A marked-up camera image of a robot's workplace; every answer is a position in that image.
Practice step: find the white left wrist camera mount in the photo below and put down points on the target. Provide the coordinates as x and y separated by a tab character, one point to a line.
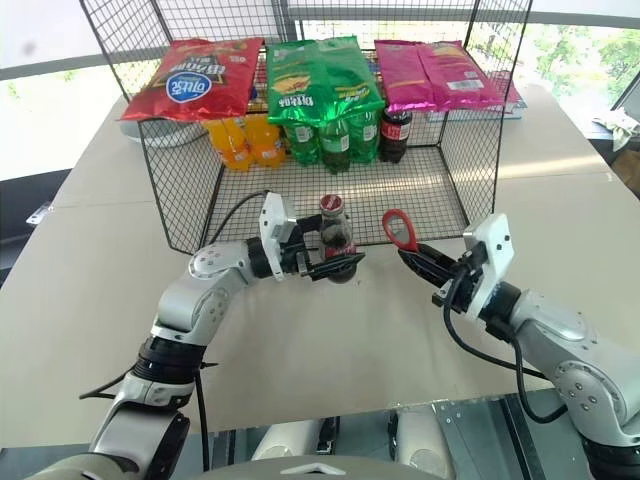
274	220

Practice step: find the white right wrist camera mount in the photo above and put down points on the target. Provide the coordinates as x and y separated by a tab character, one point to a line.
495	240

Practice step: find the crumpled light cloth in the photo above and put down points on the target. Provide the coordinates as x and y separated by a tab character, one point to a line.
622	125

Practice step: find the grey metal frame panel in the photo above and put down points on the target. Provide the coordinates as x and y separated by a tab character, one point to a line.
475	435

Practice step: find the glass cola bottle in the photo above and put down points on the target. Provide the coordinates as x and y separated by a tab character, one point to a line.
336	235

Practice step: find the plastic cola bottle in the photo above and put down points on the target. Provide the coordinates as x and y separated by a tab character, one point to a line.
396	135

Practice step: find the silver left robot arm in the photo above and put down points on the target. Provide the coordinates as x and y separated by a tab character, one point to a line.
200	295

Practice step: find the red metal bottle cap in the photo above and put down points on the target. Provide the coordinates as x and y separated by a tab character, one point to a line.
332	201

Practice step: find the green chip bag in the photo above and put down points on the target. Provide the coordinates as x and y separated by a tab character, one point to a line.
320	80

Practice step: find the pink chip bag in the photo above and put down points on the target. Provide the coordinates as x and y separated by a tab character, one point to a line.
460	70
400	75

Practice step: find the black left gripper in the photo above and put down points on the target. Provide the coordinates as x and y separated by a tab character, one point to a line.
294	252

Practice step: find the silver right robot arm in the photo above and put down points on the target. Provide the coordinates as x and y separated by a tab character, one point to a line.
550	320

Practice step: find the green soda plastic bottle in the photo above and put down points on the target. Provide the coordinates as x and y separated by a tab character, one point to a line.
302	145
336	147
366	140

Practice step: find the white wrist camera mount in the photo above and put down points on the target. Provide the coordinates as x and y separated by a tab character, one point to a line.
495	240
274	220

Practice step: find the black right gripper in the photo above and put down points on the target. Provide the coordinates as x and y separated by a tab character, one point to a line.
465	285

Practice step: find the white rounded robot part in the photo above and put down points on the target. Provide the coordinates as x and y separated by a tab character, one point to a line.
287	440
422	445

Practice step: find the red chip bag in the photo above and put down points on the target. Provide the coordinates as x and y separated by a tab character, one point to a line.
195	80

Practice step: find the orange soda plastic bottle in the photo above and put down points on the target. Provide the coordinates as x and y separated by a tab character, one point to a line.
267	142
230	145

